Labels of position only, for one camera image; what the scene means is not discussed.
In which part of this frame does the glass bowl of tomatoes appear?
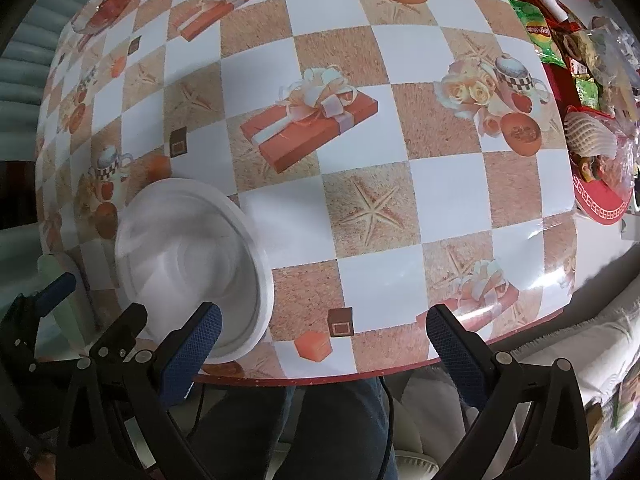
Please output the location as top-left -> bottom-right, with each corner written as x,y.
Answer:
70,0 -> 131,35

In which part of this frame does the red tray of snacks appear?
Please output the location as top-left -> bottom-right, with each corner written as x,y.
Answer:
497,0 -> 640,229

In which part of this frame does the black cable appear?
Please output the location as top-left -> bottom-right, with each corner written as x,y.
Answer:
376,376 -> 397,480

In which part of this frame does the white paper bowl back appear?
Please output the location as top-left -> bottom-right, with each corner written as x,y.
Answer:
115,178 -> 274,364

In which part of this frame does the person's jeans leg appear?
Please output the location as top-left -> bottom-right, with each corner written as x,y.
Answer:
191,378 -> 398,479

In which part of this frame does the patterned checkered tablecloth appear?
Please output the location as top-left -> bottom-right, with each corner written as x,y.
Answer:
36,0 -> 577,384

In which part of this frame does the pale green curtain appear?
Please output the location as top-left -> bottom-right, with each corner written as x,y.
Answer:
1,0 -> 88,162

